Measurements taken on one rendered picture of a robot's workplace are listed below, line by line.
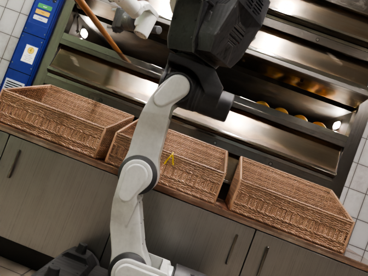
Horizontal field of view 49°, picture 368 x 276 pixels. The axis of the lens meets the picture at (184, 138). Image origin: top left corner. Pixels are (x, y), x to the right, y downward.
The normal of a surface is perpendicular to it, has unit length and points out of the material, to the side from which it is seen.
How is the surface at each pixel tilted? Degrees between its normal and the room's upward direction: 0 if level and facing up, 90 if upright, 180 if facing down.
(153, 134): 90
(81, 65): 70
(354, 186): 90
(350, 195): 90
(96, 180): 90
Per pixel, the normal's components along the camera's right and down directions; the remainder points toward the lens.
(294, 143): 0.07, -0.37
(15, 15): -0.05, -0.06
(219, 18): -0.56, -0.24
